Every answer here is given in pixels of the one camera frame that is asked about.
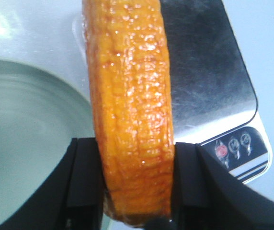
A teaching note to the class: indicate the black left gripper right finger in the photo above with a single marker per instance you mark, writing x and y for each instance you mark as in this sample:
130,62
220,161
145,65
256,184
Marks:
206,197

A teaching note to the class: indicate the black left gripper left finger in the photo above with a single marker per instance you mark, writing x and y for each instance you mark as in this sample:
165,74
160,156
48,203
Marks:
71,197

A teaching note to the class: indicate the orange corn cob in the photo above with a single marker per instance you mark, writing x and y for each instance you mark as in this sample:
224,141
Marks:
130,87

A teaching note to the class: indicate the black silver kitchen scale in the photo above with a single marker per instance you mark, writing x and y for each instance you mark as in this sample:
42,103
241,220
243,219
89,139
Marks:
212,98

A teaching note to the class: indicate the light green round plate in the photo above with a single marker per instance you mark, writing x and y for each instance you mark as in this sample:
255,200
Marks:
39,116

